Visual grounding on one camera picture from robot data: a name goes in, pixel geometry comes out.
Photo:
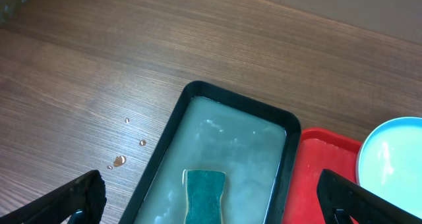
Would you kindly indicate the green yellow sponge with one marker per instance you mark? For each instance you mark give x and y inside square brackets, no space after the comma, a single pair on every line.
[204,191]

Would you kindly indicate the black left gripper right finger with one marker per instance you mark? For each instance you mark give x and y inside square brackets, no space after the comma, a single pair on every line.
[343,201]

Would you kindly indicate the black water basin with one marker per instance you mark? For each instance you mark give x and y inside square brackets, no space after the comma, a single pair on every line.
[211,128]

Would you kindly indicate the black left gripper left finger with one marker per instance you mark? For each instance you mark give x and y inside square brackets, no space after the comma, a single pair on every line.
[81,200]

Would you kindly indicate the teal plate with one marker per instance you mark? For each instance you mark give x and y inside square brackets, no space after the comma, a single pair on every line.
[389,163]

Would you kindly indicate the red plastic tray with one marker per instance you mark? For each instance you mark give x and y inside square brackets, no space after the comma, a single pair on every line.
[318,149]

